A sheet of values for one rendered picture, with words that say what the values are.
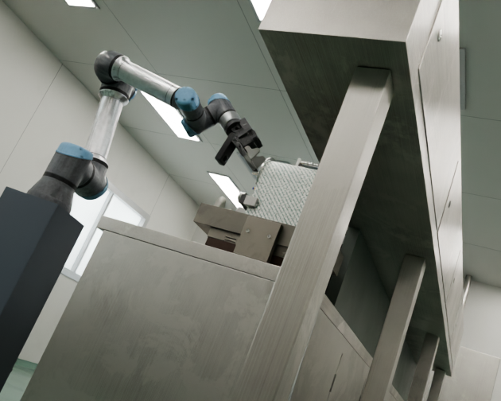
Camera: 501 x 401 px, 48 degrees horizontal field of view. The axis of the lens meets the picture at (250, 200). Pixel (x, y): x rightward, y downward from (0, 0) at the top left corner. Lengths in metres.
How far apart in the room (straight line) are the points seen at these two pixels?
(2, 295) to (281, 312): 1.16
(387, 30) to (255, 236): 0.75
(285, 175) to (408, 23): 0.97
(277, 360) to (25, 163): 5.17
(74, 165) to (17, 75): 3.75
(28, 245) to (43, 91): 4.12
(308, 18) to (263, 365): 0.55
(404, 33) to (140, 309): 0.96
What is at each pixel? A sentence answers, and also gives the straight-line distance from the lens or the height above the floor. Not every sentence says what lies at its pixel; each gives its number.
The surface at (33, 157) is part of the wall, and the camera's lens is 5.89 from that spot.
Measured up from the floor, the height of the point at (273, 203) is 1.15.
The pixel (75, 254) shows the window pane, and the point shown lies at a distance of 6.67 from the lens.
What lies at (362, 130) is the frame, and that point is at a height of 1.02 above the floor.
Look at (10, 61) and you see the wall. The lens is 5.61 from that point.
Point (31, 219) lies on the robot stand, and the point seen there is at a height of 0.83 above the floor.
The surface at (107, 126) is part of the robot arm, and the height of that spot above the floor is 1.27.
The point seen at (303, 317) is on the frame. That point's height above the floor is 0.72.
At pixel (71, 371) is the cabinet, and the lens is 1.58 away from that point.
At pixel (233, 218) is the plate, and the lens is 1.56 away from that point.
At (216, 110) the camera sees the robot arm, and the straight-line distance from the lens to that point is 2.04.
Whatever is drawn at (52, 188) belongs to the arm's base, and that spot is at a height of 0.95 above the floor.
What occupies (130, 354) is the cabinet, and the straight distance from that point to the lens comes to 1.50.
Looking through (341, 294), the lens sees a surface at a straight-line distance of 1.66.
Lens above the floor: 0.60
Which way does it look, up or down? 18 degrees up
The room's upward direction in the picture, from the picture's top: 22 degrees clockwise
